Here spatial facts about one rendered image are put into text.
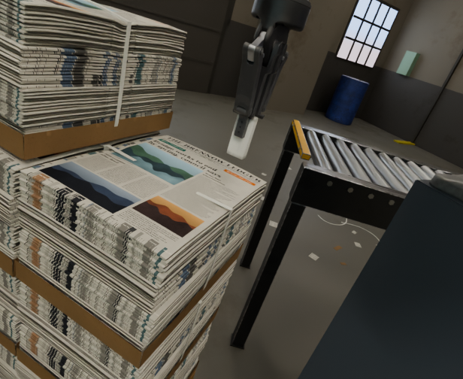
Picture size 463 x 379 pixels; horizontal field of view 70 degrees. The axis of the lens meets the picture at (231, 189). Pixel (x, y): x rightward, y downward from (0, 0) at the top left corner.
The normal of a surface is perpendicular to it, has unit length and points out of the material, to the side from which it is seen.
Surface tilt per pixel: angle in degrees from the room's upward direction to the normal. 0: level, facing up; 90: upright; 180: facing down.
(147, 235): 3
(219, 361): 0
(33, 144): 91
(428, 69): 90
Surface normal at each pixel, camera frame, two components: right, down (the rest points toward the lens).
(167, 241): 0.28, -0.83
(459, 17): -0.83, 0.01
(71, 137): 0.84, 0.44
